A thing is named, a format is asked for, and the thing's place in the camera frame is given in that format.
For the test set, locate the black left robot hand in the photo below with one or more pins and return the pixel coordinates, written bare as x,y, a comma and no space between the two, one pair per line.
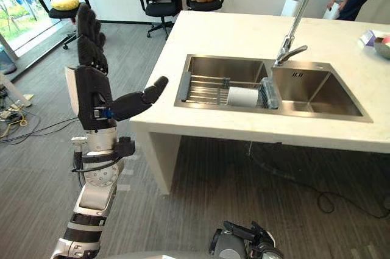
91,94

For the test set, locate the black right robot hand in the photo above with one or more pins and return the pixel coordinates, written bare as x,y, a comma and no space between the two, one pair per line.
243,233

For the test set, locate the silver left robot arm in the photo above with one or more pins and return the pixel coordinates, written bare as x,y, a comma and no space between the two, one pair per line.
99,176

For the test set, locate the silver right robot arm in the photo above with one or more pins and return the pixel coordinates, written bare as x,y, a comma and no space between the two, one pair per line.
227,246

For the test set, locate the grey sink drain rack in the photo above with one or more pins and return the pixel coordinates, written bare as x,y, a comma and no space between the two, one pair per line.
207,91

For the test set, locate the white cup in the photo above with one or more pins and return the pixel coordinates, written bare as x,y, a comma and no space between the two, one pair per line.
243,96

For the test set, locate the stainless steel double sink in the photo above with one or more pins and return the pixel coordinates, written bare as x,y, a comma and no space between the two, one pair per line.
317,94

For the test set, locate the chrome sink faucet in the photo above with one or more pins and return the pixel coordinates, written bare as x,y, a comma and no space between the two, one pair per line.
300,15

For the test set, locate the white table leg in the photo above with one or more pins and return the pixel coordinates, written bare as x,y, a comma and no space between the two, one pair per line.
13,90

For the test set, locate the yellow cushion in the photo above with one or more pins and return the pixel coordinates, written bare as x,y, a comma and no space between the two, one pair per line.
65,2

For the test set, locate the white kitchen island counter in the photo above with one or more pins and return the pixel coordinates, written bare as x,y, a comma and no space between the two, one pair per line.
231,36

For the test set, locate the purple and white box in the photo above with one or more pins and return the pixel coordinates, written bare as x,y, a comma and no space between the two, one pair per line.
368,38

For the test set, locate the grey bowl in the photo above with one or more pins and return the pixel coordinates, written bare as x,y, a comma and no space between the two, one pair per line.
383,48

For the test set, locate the white bag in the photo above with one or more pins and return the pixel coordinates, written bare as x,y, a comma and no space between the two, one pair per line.
332,11

